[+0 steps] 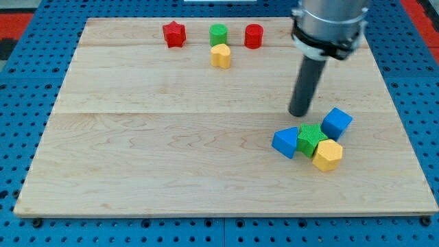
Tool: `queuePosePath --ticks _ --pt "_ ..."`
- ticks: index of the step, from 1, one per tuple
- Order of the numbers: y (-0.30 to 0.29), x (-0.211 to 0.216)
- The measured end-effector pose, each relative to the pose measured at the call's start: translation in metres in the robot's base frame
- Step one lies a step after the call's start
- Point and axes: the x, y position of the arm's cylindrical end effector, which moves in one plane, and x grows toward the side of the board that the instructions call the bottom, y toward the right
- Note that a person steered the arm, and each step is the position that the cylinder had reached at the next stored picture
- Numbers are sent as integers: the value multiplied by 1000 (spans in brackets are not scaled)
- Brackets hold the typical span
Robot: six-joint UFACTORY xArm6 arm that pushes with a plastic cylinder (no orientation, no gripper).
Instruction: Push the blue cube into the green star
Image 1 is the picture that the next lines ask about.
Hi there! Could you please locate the yellow heart block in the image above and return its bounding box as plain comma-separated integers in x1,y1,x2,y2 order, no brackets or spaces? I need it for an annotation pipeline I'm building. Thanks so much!
211,43,231,69

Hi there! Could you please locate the wooden board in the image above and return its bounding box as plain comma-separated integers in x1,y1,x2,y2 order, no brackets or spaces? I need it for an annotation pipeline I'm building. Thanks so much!
14,18,438,218

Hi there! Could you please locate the blue triangle block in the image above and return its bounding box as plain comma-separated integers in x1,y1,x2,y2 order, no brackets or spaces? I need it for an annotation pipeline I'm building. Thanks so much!
272,126,298,159

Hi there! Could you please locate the green star block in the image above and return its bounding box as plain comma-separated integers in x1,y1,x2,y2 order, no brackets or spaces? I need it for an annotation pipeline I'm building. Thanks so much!
296,123,328,158

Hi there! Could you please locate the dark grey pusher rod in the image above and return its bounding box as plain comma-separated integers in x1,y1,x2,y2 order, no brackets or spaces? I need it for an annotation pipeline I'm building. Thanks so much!
289,56,327,117

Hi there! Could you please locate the green cylinder block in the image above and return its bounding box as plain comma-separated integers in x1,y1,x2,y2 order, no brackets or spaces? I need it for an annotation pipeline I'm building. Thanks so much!
209,23,228,47

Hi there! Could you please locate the blue cube block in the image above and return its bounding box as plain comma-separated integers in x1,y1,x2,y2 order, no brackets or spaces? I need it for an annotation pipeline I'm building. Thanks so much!
320,108,353,141

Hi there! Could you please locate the yellow hexagon block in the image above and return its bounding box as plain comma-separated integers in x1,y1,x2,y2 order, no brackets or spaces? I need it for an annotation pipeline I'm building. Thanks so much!
312,139,344,172

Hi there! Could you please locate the red star block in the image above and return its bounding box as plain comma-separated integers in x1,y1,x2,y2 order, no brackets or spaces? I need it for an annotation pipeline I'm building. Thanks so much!
163,21,187,48

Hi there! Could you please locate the red cylinder block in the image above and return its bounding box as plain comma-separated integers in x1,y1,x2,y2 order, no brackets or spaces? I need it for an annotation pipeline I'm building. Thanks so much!
244,23,263,49

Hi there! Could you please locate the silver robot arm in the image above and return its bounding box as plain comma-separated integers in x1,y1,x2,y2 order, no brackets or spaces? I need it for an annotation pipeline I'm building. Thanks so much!
291,0,370,61

